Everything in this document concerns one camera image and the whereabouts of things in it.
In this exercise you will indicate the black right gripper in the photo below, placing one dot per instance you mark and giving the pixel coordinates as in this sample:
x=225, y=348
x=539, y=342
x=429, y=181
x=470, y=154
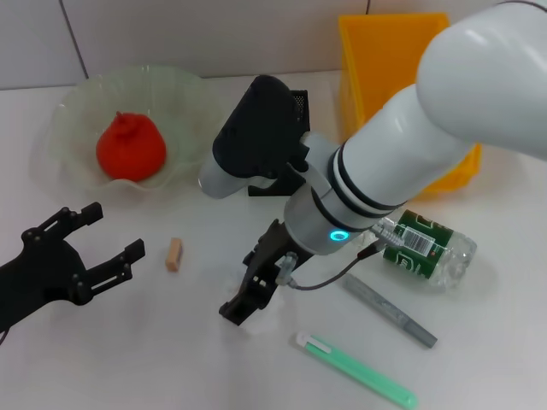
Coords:
x=273, y=260

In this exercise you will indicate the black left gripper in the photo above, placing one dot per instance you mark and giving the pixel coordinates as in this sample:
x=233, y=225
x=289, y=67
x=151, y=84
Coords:
x=42, y=273

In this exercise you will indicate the orange fruit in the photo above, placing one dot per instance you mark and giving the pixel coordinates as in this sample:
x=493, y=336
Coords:
x=128, y=149

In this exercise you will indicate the clear plastic water bottle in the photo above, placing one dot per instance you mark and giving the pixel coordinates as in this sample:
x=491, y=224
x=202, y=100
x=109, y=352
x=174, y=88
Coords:
x=427, y=247

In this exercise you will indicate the green glass fruit plate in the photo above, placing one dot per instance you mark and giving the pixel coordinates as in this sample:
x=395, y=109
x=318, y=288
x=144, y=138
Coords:
x=77, y=107

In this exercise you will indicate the green pen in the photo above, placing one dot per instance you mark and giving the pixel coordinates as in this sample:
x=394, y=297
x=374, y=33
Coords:
x=354, y=367

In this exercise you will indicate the grey marker pen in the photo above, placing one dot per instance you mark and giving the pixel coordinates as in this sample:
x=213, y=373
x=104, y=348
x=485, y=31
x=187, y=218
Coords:
x=384, y=305

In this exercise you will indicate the black mesh pen holder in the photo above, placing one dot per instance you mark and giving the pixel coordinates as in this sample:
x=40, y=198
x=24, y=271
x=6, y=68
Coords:
x=300, y=101

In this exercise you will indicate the small wooden block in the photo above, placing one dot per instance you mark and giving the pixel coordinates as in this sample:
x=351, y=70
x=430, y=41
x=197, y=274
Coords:
x=174, y=255

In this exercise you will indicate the yellow plastic bin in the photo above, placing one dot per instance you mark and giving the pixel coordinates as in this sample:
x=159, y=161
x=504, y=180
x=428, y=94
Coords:
x=376, y=64

